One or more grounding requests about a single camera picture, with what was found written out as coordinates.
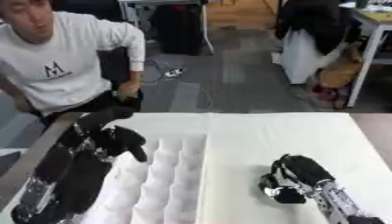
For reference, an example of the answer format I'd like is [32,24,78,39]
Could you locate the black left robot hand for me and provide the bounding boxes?
[31,106,151,215]

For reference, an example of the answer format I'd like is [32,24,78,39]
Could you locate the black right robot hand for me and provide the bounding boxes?
[257,153,339,205]

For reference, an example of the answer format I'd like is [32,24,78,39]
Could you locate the grey floor cable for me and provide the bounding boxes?
[141,59,216,111]

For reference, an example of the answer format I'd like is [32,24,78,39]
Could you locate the white table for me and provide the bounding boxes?
[344,8,392,109]

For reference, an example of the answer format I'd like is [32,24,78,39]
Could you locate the brown bag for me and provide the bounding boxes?
[313,43,365,89]

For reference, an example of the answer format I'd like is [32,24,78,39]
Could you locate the white power strip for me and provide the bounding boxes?
[162,66,187,80]

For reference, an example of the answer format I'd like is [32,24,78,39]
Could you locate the black bag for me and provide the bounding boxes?
[148,3,206,57]

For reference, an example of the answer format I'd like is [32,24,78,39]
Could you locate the red object on floor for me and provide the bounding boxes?
[307,83,351,110]

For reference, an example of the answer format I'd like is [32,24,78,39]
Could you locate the person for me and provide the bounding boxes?
[0,0,147,127]

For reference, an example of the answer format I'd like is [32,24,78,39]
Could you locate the white compartment box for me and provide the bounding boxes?
[80,133,212,224]

